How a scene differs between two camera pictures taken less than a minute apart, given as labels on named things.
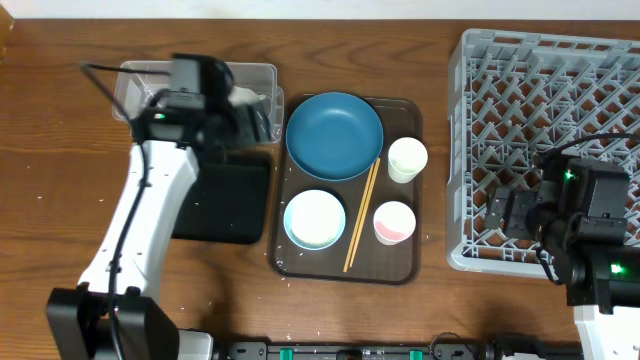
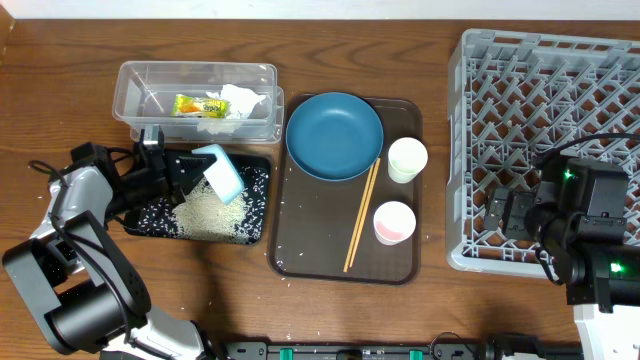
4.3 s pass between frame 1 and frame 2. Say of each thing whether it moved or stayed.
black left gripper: moved
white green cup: stayed
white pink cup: stayed
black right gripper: stayed
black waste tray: stayed
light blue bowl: moved
